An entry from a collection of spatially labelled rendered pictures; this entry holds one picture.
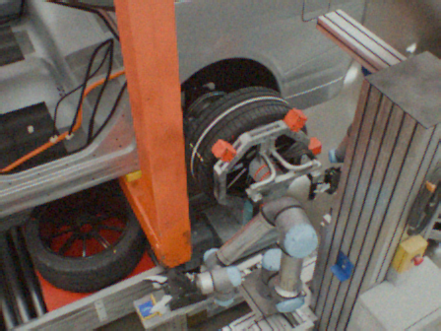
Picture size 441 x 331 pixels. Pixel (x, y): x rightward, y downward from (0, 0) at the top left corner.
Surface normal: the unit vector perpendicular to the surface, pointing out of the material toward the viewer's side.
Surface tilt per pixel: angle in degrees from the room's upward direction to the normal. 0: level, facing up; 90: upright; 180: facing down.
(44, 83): 50
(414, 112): 0
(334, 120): 0
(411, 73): 0
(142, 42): 90
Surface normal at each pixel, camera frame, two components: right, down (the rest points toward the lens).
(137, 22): 0.46, 0.65
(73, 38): -0.10, -0.64
